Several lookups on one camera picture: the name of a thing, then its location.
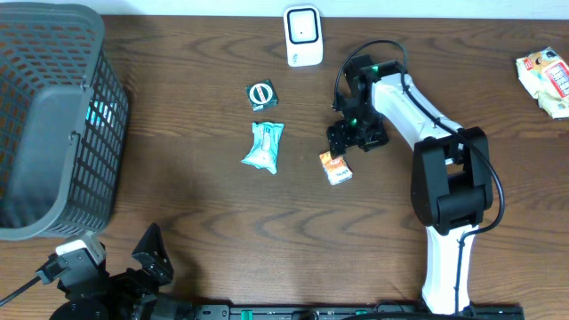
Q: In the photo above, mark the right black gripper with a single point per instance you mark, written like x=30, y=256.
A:
x=338, y=134

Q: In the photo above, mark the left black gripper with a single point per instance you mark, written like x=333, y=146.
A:
x=119, y=277

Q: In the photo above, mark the small orange snack packet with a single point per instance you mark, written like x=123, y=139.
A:
x=336, y=168

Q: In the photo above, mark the teal wet wipes pack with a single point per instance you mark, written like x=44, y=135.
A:
x=265, y=147

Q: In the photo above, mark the green round-label ointment box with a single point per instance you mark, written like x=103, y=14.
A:
x=261, y=95

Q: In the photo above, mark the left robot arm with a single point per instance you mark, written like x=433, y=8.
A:
x=164, y=307

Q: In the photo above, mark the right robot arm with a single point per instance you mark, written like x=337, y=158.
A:
x=451, y=187

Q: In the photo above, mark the white barcode scanner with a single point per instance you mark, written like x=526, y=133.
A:
x=303, y=36

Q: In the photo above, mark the grey plastic mesh basket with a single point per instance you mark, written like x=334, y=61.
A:
x=64, y=117

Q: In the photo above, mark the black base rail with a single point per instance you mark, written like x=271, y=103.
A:
x=381, y=310

